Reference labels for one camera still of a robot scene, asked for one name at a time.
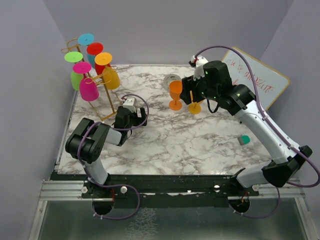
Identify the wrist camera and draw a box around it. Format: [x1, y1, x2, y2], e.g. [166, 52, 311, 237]
[122, 97, 137, 113]
[189, 55, 209, 81]

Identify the yellow wine glass rear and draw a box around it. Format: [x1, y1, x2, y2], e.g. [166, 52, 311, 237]
[94, 52, 120, 90]

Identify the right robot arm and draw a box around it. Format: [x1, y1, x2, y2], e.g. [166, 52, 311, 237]
[180, 60, 313, 196]

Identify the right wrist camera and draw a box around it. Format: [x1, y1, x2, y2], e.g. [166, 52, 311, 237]
[189, 55, 209, 81]

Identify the green grey eraser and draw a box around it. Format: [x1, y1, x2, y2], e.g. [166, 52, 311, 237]
[237, 135, 251, 146]

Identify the cyan wine glass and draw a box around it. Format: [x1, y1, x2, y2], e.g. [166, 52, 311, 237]
[77, 33, 95, 68]

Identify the orange wine glass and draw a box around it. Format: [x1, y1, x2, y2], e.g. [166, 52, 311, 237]
[169, 80, 183, 111]

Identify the gold wire glass rack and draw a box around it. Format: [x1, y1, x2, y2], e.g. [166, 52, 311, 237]
[61, 38, 123, 121]

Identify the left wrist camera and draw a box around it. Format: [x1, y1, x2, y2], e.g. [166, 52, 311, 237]
[122, 97, 137, 113]

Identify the pink wine glass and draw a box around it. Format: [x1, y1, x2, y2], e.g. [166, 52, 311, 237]
[70, 61, 99, 102]

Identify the red wine glass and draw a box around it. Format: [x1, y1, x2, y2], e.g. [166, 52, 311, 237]
[86, 42, 113, 75]

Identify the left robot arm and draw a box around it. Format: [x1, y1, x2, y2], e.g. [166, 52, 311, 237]
[65, 106, 148, 198]

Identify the green wine glass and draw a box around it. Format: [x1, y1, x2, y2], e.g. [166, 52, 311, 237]
[64, 51, 83, 91]

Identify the clear tape roll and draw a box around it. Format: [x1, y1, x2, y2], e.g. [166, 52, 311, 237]
[163, 74, 181, 92]

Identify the yellow framed whiteboard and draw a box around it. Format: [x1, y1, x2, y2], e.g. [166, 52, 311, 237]
[222, 47, 290, 110]

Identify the yellow wine glass front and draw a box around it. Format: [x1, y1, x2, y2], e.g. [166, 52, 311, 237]
[188, 91, 204, 115]

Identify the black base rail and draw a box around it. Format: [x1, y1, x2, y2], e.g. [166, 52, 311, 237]
[50, 172, 259, 209]

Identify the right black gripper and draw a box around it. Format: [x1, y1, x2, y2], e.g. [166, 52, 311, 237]
[179, 70, 219, 105]

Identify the yellow wine glass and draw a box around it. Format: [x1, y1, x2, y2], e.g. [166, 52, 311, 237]
[188, 91, 204, 115]
[94, 52, 120, 90]

